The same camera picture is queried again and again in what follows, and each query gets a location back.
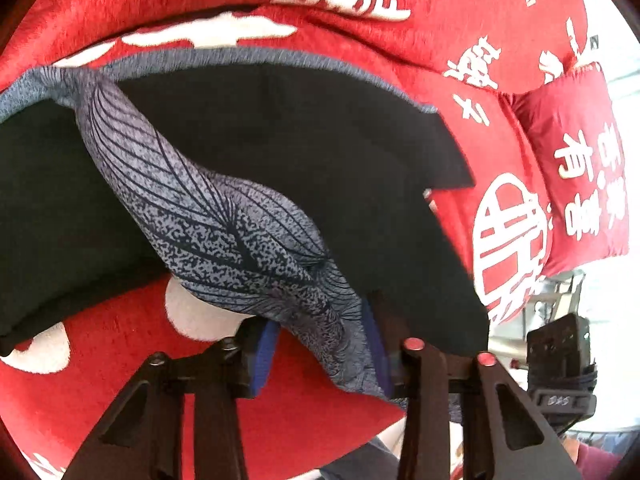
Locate person's right forearm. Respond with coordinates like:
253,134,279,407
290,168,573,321
562,435,628,478

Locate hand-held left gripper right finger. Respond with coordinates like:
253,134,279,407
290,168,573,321
361,291,583,480

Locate grey cloth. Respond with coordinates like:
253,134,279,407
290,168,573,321
319,435,402,480

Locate black pants with grey pattern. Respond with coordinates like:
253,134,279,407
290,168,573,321
0,47,491,421

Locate metal frame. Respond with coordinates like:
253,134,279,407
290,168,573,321
520,269,587,323

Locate red printed blanket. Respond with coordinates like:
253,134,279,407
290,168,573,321
0,0,608,480

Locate red printed pillow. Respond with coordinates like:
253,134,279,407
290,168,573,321
510,62,631,277

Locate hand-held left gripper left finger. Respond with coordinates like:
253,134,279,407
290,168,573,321
62,317,281,480

